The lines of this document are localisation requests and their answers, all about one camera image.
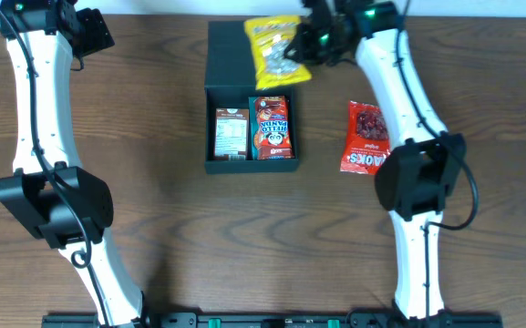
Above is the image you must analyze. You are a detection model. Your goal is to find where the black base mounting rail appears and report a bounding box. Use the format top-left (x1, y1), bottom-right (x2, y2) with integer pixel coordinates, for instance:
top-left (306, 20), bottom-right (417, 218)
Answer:
top-left (41, 311), bottom-right (503, 328)

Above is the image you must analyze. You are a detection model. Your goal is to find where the black gift box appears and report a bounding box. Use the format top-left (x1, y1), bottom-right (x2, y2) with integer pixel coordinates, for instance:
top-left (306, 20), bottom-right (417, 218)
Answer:
top-left (204, 21), bottom-right (300, 174)

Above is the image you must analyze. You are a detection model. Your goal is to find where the yellow seed snack bag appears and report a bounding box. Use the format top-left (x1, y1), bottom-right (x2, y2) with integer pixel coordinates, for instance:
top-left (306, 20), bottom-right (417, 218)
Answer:
top-left (244, 15), bottom-right (312, 90)

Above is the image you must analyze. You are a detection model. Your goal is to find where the red Hello Panda box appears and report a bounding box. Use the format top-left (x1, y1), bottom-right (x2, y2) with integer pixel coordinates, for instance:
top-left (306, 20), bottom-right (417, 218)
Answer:
top-left (256, 96), bottom-right (294, 160)

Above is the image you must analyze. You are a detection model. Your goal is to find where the red dried cranberry bag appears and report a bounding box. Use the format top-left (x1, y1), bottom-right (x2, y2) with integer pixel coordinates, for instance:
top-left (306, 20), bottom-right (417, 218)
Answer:
top-left (340, 101), bottom-right (390, 175)

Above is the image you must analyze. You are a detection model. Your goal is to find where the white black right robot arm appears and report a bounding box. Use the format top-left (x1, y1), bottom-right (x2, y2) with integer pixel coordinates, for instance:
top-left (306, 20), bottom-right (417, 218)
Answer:
top-left (284, 0), bottom-right (479, 327)

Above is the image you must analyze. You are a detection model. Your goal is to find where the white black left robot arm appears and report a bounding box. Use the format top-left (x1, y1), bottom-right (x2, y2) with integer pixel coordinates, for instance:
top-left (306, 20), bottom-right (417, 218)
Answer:
top-left (0, 0), bottom-right (155, 327)

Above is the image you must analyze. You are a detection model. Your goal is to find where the teal coconut cookie box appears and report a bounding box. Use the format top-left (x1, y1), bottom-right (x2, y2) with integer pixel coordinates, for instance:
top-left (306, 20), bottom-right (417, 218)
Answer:
top-left (249, 97), bottom-right (259, 160)

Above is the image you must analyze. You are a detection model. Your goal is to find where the brown white snack box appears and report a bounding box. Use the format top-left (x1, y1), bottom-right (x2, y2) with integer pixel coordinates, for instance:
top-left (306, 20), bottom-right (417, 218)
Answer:
top-left (213, 108), bottom-right (250, 160)

